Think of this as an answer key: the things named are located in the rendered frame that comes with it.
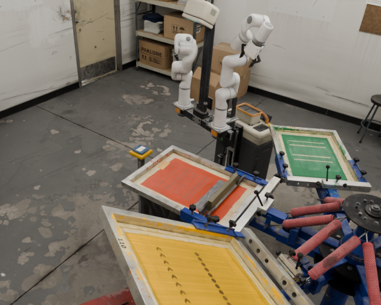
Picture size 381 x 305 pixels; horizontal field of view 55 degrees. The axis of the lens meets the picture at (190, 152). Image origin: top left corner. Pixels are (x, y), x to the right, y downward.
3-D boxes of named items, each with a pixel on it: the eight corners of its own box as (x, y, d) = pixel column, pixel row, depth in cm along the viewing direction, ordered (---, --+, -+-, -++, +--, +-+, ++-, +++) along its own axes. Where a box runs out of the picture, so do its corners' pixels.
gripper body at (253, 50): (267, 45, 229) (258, 59, 237) (256, 34, 231) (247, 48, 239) (260, 47, 224) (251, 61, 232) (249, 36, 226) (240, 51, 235)
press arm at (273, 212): (256, 214, 227) (257, 207, 224) (260, 209, 231) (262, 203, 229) (283, 226, 220) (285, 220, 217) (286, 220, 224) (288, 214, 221)
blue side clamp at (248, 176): (223, 175, 267) (224, 167, 263) (226, 172, 270) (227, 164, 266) (261, 192, 254) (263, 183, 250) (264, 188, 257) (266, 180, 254)
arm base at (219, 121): (222, 119, 297) (224, 101, 288) (233, 125, 289) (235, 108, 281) (207, 124, 288) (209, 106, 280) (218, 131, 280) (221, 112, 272)
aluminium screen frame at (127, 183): (121, 186, 248) (121, 181, 245) (172, 149, 289) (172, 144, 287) (224, 238, 214) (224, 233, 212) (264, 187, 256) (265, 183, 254)
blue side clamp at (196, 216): (179, 218, 227) (180, 210, 223) (184, 213, 230) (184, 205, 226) (222, 240, 214) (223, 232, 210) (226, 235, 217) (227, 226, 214)
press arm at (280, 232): (169, 189, 262) (169, 182, 259) (173, 184, 267) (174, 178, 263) (345, 273, 209) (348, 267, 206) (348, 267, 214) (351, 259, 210)
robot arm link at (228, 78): (219, 50, 253) (239, 46, 262) (210, 98, 275) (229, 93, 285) (232, 59, 244) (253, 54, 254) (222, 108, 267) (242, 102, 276)
